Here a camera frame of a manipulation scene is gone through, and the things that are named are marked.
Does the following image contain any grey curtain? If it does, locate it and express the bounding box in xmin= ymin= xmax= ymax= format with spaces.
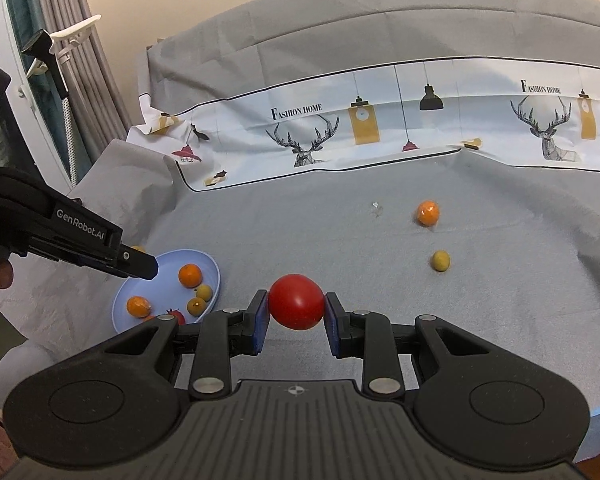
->
xmin=40 ymin=0 xmax=133 ymax=161

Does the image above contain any grey printed tablecloth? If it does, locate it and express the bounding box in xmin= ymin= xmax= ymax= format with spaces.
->
xmin=0 ymin=0 xmax=600 ymax=461

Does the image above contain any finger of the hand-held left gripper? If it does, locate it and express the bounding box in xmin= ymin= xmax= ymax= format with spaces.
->
xmin=112 ymin=244 xmax=160 ymax=281

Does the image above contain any teal curtain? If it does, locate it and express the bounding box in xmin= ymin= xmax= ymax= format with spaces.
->
xmin=2 ymin=0 xmax=48 ymax=78

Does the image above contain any white plastic bracket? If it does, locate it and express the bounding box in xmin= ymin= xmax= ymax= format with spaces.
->
xmin=49 ymin=14 xmax=102 ymax=63

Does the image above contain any black handled tool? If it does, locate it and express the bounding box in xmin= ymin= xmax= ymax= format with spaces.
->
xmin=21 ymin=29 xmax=71 ymax=102

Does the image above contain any plastic-wrapped orange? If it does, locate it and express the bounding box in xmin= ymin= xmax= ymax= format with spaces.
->
xmin=415 ymin=200 xmax=441 ymax=227

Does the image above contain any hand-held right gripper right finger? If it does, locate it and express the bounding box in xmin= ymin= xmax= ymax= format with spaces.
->
xmin=324 ymin=291 xmax=508 ymax=397

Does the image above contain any light blue plate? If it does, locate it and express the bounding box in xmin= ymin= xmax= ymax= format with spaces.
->
xmin=111 ymin=249 xmax=222 ymax=333

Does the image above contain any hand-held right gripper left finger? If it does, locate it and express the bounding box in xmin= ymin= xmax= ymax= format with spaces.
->
xmin=87 ymin=289 xmax=272 ymax=397

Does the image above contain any white window frame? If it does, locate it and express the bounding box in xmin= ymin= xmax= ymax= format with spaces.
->
xmin=0 ymin=0 xmax=76 ymax=186

